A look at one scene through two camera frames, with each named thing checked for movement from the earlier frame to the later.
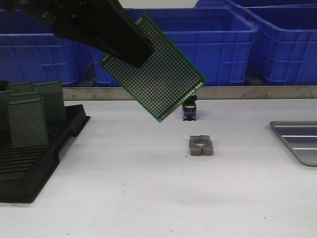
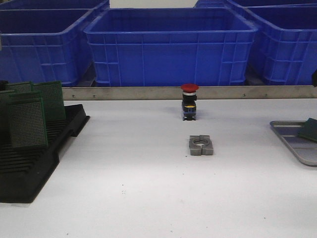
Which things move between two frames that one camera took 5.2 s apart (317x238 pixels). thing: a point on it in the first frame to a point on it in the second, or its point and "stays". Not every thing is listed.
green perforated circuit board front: (166, 81) to (309, 129)
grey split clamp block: (200, 145) stays
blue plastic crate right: (284, 50) stays
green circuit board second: (27, 124) stays
